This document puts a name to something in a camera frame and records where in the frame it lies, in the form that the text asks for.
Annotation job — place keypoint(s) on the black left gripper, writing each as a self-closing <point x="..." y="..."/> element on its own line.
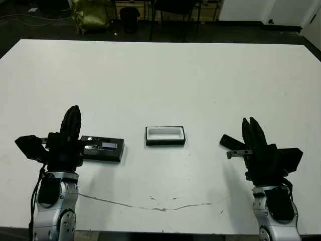
<point x="64" y="155"/>

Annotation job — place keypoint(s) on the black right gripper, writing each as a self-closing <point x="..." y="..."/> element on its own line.
<point x="265" y="165"/>

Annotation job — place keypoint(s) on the slim black camera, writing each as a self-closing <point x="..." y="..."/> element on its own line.
<point x="230" y="142"/>

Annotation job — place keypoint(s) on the black printed box lid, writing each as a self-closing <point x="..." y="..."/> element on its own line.
<point x="105" y="153"/>

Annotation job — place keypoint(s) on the black box base white insert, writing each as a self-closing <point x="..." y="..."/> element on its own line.
<point x="164" y="143"/>

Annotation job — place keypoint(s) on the yellow plastic bag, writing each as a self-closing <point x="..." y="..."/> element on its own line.
<point x="92" y="15"/>

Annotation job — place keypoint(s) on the black round door stopper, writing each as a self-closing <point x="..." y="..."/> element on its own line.
<point x="270" y="21"/>

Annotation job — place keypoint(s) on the black waste bin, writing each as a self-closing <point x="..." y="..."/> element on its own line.
<point x="130" y="20"/>

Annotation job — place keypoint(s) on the white paper sheet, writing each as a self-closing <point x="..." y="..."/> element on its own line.
<point x="32" y="9"/>

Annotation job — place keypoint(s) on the black mesh office chair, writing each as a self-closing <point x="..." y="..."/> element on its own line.
<point x="175" y="6"/>

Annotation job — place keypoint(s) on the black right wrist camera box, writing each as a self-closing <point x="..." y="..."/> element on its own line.
<point x="291" y="158"/>

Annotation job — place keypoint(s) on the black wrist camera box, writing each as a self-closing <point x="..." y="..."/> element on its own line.
<point x="27" y="147"/>
<point x="291" y="158"/>

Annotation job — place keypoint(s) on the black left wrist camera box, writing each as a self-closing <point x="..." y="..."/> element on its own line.
<point x="27" y="147"/>

